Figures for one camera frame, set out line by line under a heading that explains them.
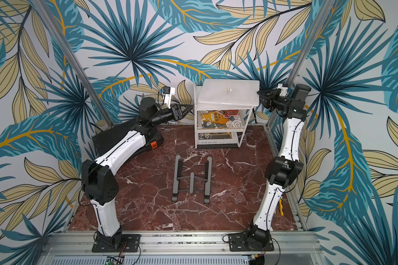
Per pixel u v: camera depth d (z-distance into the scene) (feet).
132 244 2.39
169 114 2.26
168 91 2.23
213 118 3.12
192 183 2.84
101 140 3.37
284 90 2.56
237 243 2.40
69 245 2.47
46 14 2.27
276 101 2.42
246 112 3.85
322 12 2.30
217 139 3.50
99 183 1.57
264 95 2.51
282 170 1.93
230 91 2.81
